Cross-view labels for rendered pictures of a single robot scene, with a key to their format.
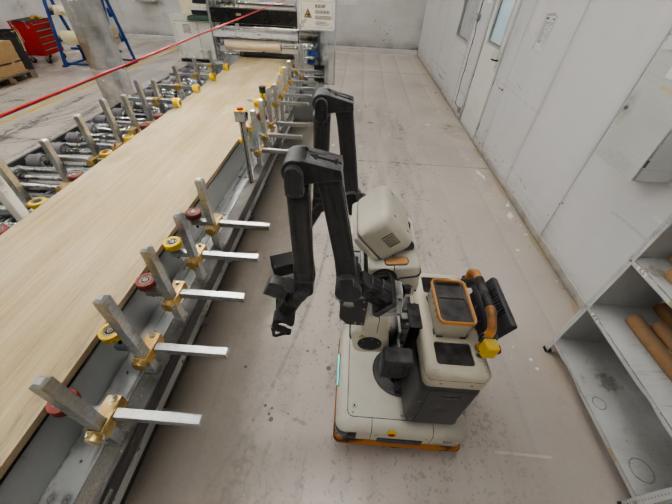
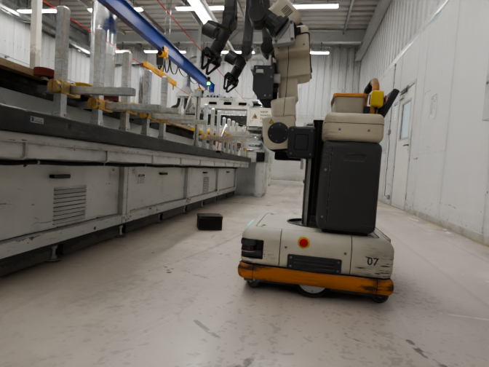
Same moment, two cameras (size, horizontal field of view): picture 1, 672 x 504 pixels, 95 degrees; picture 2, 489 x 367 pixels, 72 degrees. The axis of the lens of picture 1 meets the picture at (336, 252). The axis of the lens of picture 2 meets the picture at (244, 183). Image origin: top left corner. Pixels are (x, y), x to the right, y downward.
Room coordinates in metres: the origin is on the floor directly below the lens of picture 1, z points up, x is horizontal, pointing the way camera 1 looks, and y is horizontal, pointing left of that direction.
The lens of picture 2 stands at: (-0.94, -0.26, 0.55)
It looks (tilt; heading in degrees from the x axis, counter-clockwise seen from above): 3 degrees down; 9
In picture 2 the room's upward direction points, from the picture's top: 4 degrees clockwise
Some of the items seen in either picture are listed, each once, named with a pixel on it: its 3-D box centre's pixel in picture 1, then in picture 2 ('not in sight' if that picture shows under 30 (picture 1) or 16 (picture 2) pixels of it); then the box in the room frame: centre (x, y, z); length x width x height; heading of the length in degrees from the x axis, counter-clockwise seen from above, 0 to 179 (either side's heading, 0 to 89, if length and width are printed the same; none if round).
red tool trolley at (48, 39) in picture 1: (39, 40); not in sight; (8.31, 7.12, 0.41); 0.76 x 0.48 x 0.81; 5
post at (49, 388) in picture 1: (88, 417); (61, 66); (0.31, 0.71, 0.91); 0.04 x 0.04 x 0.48; 88
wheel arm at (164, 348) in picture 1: (172, 349); (118, 107); (0.60, 0.62, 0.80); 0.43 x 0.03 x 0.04; 88
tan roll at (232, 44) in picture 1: (267, 46); not in sight; (5.18, 1.13, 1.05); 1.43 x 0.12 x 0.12; 88
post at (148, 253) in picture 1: (167, 289); (125, 95); (0.81, 0.70, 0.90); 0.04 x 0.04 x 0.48; 88
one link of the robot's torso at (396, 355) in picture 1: (377, 340); (287, 143); (0.76, -0.21, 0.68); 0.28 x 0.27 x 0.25; 179
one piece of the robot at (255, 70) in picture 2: (356, 281); (268, 82); (0.83, -0.09, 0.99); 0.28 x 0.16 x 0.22; 179
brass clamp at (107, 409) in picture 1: (106, 419); (64, 89); (0.34, 0.71, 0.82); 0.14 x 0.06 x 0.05; 178
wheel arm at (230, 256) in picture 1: (215, 255); (161, 116); (1.10, 0.60, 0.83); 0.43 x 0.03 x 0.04; 88
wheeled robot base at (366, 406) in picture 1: (394, 381); (312, 246); (0.82, -0.38, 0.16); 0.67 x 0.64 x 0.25; 89
